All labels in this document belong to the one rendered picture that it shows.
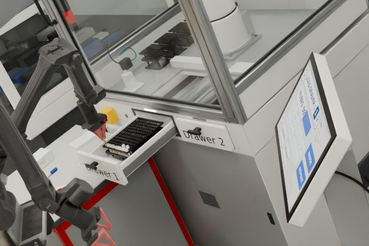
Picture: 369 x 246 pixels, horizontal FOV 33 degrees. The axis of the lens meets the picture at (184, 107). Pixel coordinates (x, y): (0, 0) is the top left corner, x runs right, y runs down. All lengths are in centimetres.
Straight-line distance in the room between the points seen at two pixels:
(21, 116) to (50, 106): 116
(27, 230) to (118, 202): 78
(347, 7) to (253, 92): 67
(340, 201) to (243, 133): 53
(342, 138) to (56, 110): 205
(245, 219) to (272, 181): 31
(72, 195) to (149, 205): 114
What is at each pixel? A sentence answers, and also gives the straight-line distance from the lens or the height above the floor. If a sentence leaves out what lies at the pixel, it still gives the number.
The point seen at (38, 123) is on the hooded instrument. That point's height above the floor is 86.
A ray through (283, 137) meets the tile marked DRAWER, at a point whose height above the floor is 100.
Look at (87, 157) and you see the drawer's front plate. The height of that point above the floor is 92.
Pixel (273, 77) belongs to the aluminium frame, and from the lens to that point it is 246.
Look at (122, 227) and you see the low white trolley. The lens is 293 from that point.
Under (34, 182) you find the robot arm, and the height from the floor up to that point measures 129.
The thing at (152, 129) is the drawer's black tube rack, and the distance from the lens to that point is 268.
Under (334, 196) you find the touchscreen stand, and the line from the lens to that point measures 200.
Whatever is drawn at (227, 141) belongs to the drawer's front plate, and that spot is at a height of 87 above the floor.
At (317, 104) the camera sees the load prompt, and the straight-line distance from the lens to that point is 188.
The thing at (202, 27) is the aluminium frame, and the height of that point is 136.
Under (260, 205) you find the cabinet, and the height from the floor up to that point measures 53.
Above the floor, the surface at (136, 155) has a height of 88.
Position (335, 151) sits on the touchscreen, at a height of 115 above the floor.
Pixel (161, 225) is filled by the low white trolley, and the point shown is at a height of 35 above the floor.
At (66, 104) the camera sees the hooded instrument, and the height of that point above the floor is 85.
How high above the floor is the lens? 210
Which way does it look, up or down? 26 degrees down
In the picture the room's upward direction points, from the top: 23 degrees counter-clockwise
